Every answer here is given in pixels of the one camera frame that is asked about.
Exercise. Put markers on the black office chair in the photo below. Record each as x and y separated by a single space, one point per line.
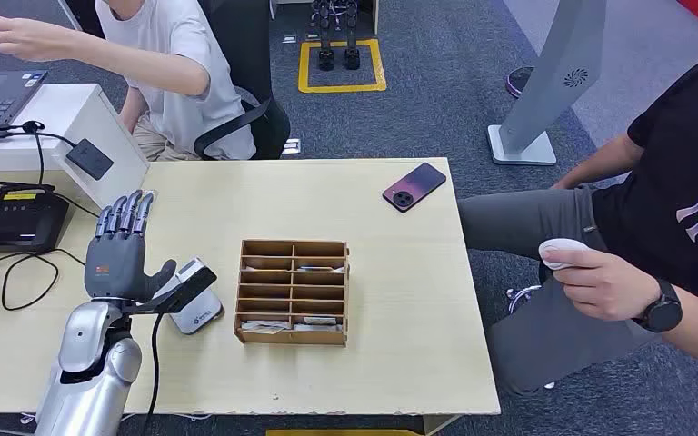
246 42

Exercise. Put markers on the silver floor plate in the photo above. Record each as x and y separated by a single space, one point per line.
291 146

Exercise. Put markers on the black robot leg stand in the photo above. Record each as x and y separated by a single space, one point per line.
325 57
352 57

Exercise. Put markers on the grey card reader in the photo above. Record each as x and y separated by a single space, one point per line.
201 316

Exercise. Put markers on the black desktop terminal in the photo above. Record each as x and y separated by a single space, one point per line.
18 225

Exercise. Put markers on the black wristwatch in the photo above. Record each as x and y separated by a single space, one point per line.
662 310

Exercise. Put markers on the dark round floor object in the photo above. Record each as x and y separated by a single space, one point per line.
516 81

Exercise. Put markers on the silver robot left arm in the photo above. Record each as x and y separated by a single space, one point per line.
87 373

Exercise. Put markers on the printed card in organizer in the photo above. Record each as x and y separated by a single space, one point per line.
319 322

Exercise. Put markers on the white counter block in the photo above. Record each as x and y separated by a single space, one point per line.
69 114

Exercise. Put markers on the wooden card organizer box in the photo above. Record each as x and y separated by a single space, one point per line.
292 340

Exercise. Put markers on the black square pad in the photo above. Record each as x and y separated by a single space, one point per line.
90 159

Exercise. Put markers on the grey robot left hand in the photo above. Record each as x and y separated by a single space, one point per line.
114 268

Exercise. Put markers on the white card in organizer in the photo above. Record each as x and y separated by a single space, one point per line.
262 328

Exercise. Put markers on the white oval remote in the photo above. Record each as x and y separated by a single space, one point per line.
560 247

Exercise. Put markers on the person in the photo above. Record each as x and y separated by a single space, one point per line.
186 36
668 180

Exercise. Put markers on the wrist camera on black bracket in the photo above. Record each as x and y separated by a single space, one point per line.
189 286

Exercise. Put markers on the person's left hand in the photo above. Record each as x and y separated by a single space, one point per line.
18 39
608 286

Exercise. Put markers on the purple smartphone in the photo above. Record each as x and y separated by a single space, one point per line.
415 186

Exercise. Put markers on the grey kiosk stand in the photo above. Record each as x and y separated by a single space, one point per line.
554 78

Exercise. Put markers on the person's right forearm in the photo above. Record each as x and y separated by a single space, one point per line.
602 161

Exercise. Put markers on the black computer case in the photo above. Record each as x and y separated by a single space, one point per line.
84 15

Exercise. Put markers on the dark card in organizer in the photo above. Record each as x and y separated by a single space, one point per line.
319 269

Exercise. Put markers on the wooden table leg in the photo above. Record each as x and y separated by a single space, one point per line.
439 424

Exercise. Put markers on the chrome chair caster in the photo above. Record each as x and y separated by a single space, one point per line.
520 295

